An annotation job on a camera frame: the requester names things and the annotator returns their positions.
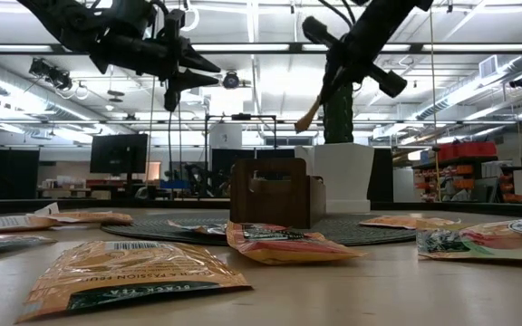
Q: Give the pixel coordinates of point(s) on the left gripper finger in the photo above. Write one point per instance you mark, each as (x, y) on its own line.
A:
(177, 36)
(184, 82)

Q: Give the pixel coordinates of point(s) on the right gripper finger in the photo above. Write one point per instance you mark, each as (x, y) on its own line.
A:
(317, 28)
(388, 81)

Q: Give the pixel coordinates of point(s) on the red peach tea packet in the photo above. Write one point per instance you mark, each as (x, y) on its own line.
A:
(288, 251)
(197, 227)

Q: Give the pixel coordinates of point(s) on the wooden tea caddy box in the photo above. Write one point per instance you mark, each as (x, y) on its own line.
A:
(265, 204)

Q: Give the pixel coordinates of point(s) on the orange tea packet white border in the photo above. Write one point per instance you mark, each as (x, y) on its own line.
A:
(93, 217)

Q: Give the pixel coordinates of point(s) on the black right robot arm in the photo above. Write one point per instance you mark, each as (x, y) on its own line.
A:
(406, 6)

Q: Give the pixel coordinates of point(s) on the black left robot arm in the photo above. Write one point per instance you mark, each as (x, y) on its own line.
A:
(61, 22)

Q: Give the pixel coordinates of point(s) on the orange tea packet with barcode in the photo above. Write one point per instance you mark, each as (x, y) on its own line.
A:
(129, 271)

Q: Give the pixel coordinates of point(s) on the green cactus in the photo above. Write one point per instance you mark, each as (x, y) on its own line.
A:
(338, 122)

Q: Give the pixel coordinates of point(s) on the white square panel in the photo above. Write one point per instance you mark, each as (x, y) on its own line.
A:
(225, 136)

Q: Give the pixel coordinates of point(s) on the black partition panel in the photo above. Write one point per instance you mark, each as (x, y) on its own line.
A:
(220, 172)
(381, 176)
(12, 176)

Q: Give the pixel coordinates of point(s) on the black monitor on stand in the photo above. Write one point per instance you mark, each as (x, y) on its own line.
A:
(118, 154)

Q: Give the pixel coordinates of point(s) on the shelf with red bins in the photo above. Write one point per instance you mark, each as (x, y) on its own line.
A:
(467, 150)

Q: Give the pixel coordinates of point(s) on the white angular plant pot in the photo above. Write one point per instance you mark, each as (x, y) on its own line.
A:
(347, 181)

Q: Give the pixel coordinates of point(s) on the black ceiling fixture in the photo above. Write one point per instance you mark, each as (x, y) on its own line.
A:
(520, 81)

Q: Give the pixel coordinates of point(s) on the round grey woven placemat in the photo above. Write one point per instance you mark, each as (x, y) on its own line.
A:
(143, 228)

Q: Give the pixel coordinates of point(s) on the rack with grey orange bins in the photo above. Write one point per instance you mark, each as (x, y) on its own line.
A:
(508, 186)

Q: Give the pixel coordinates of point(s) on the black overhead camera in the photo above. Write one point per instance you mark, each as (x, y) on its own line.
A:
(231, 80)

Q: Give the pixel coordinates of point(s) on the black tubular stand frame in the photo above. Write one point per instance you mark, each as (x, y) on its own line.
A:
(243, 116)

